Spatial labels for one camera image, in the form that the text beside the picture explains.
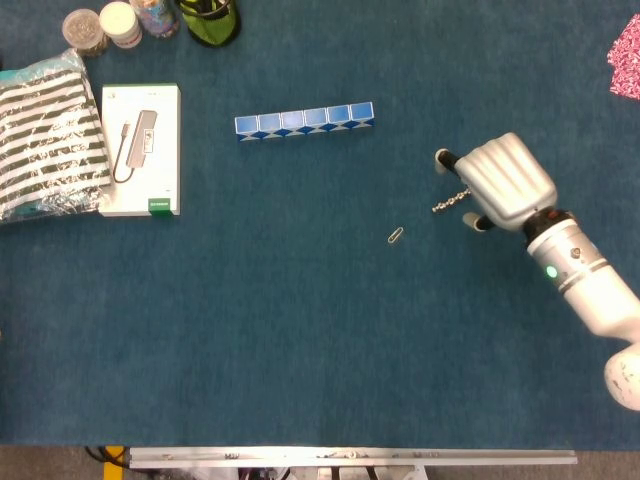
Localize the white lid jar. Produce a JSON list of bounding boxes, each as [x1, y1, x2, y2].
[[98, 1, 144, 50]]

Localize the aluminium profile rail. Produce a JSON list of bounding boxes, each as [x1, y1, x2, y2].
[[128, 446, 579, 470]]

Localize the small metal bead chain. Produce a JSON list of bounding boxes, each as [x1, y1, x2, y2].
[[431, 188, 472, 215]]

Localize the blue white snake cube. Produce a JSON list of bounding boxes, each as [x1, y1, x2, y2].
[[234, 101, 375, 144]]

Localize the colourful patterned jar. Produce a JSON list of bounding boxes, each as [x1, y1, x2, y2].
[[129, 0, 180, 40]]

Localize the black cables under table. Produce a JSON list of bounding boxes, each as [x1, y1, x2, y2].
[[83, 445, 130, 470]]

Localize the pink white patterned cloth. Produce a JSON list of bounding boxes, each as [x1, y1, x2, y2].
[[606, 13, 640, 100]]

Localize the green black pouch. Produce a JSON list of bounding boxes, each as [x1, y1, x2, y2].
[[175, 0, 243, 49]]

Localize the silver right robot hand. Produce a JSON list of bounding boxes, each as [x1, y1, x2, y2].
[[433, 132, 559, 235]]

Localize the clear lid jar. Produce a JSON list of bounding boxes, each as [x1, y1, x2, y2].
[[61, 8, 111, 58]]

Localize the striped cloth in plastic bag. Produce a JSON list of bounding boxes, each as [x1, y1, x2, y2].
[[0, 48, 113, 225]]

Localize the white USB hub box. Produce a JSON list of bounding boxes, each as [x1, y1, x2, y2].
[[98, 82, 182, 218]]

